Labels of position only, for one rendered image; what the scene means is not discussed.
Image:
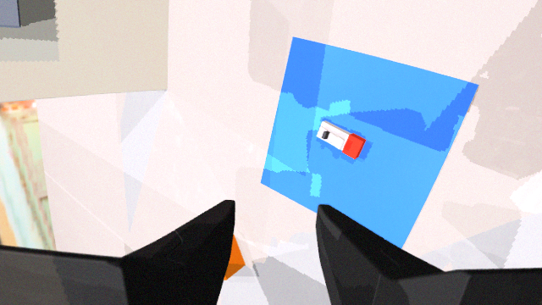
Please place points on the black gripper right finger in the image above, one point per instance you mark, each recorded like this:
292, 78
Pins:
362, 268

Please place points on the blue square mat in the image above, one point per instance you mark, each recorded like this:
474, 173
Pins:
408, 116

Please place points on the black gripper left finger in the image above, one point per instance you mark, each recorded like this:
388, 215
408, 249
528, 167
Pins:
184, 267

